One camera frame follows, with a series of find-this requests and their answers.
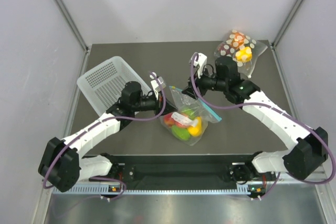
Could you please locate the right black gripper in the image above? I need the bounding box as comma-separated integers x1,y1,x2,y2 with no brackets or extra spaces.
182,65,228,100

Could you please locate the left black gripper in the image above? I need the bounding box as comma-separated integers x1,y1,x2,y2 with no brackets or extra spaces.
132,89,178,118

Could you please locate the green fake pear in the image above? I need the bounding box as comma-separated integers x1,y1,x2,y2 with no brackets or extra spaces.
181,107,199,120

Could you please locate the clear blue zip top bag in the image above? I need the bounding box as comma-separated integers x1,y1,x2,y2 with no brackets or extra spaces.
160,86,222,146

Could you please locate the yellow fake lemon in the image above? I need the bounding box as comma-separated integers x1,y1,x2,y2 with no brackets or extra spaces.
187,116,203,137

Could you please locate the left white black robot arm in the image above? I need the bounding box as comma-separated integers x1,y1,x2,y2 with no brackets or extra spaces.
38,81,177,193

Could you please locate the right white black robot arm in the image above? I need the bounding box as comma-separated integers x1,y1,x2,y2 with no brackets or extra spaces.
183,52,335,182

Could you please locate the dark red fake fruit dotted bag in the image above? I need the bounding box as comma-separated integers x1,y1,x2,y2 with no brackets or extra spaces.
218,43,231,57

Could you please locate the yellow fake fruit in dotted bag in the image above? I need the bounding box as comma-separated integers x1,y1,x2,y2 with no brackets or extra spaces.
235,47,253,63

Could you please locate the clear polka dot bag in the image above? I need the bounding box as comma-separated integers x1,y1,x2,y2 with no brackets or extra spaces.
214,29,267,79

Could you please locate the orange fake fruit in dotted bag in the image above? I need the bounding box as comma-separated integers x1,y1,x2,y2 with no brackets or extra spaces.
227,31,246,49

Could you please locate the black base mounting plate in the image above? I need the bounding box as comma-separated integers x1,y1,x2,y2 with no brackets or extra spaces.
89,153,284,190

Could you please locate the white perforated plastic basket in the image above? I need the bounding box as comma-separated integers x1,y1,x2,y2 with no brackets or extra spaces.
77,56,151,116

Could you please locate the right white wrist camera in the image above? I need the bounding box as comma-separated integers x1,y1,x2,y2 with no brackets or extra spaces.
189,52,207,78

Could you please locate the grey slotted cable duct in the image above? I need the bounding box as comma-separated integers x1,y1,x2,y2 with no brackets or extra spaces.
52,183,266,196

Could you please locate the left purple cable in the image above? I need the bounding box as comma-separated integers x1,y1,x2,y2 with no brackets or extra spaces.
42,71,166,189

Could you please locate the purple cable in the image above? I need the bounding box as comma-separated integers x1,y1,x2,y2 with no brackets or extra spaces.
42,71,166,189
190,52,336,184

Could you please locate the right aluminium frame post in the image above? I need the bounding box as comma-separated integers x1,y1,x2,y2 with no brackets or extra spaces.
270,0,305,49

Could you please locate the aluminium frame post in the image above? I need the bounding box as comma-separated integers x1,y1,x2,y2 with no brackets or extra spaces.
270,0,305,49
54,0,89,52

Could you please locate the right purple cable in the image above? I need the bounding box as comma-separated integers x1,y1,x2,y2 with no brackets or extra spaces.
190,52,336,184

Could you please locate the left aluminium frame post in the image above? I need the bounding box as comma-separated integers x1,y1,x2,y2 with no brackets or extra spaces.
54,0,89,52

